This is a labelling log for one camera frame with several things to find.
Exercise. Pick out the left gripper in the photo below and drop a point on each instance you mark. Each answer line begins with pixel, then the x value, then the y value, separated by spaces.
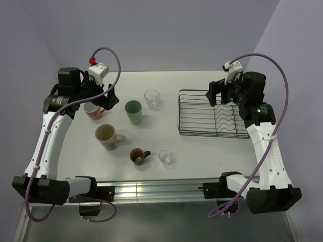
pixel 111 100

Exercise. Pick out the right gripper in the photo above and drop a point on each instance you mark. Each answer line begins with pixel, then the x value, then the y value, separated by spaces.
pixel 216 87

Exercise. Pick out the pink mug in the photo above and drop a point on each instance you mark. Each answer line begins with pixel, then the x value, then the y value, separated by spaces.
pixel 93 111

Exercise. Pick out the green plastic cup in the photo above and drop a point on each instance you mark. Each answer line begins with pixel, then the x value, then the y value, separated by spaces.
pixel 133 110

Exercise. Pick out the cream floral mug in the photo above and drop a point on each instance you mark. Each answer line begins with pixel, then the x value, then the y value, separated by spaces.
pixel 106 134

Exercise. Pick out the dark brown mug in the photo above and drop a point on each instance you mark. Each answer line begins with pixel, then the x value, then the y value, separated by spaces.
pixel 138 155

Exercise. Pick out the small clear glass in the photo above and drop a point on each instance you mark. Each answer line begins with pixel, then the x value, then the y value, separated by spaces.
pixel 165 157

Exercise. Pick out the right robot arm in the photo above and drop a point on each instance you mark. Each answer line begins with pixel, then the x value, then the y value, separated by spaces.
pixel 275 191

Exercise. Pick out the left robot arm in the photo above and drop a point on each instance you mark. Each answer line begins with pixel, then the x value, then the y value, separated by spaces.
pixel 39 183

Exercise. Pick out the tall clear glass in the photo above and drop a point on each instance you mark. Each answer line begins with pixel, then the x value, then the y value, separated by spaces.
pixel 152 99

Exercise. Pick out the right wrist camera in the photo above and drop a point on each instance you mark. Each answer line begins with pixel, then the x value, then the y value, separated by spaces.
pixel 232 69

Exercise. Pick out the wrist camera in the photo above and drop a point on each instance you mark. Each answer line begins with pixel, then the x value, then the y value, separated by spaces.
pixel 232 69
pixel 98 70

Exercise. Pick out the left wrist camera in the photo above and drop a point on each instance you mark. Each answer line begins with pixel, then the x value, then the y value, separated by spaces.
pixel 98 70

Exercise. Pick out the black wire dish rack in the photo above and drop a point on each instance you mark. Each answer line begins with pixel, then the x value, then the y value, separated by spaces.
pixel 197 118

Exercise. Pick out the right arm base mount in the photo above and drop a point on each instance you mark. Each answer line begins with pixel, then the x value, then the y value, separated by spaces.
pixel 215 191

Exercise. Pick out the aluminium rail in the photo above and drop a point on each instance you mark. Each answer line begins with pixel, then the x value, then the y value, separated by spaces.
pixel 156 191

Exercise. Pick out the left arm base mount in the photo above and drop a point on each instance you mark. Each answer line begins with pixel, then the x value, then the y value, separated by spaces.
pixel 101 195

